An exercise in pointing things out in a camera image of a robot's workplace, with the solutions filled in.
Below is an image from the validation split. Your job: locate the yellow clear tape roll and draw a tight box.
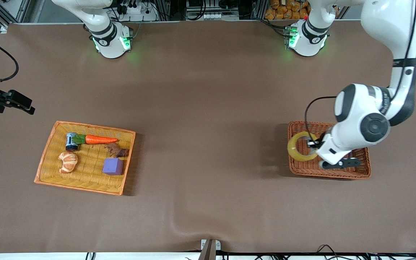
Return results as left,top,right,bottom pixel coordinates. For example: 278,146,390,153
287,131,319,161

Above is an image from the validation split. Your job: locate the brown wicker basket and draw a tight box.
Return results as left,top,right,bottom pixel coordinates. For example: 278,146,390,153
287,121,372,180

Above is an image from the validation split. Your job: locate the toy croissant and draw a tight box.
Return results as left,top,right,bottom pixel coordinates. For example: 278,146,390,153
58,151,78,174

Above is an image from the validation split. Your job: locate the orange toy carrot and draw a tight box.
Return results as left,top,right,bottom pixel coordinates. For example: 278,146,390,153
71,134,119,145

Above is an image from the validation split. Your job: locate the yellow woven tray orange rim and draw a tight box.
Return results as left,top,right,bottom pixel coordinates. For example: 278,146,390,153
34,121,136,196

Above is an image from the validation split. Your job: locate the brown toy piece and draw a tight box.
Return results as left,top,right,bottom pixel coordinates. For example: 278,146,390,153
104,142,130,158

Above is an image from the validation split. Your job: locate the purple block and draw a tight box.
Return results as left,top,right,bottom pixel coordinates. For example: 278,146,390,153
103,157,125,176

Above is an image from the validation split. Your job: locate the brown table cover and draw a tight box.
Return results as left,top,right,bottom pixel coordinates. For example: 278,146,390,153
0,20,416,254

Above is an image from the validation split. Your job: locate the bag of orange snacks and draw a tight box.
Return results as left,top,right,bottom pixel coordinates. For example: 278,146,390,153
265,0,309,21

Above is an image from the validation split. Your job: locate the small white power strip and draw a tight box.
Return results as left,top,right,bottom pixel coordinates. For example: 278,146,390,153
203,13,231,21

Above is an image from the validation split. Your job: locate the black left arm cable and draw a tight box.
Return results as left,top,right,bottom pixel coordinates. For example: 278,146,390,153
304,96,337,143

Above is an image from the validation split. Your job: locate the black cables bundle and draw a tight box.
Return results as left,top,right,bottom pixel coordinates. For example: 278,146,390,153
215,244,416,260

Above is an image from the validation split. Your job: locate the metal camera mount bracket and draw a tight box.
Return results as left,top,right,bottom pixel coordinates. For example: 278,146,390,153
200,238,221,260

